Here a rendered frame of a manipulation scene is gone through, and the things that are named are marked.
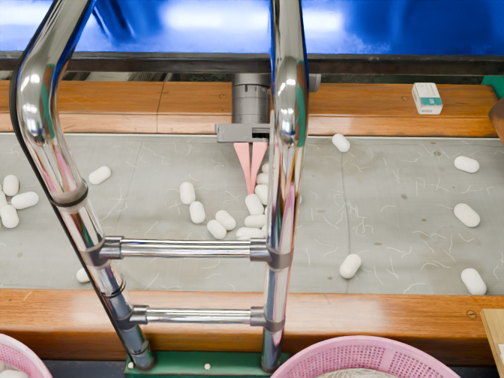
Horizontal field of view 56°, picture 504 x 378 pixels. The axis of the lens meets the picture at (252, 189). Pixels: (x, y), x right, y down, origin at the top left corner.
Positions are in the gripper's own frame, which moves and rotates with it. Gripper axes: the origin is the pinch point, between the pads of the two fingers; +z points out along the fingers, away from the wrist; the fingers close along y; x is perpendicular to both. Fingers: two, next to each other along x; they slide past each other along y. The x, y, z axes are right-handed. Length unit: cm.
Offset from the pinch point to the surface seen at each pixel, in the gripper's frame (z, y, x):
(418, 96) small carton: -15.4, 27.8, 10.1
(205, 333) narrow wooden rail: 16.4, -4.9, -15.6
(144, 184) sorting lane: -0.6, -16.2, 2.4
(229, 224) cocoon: 4.9, -2.9, -4.6
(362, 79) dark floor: -47, 48, 143
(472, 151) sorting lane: -6.2, 35.8, 7.5
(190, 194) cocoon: 0.9, -8.6, -1.5
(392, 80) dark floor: -46, 61, 142
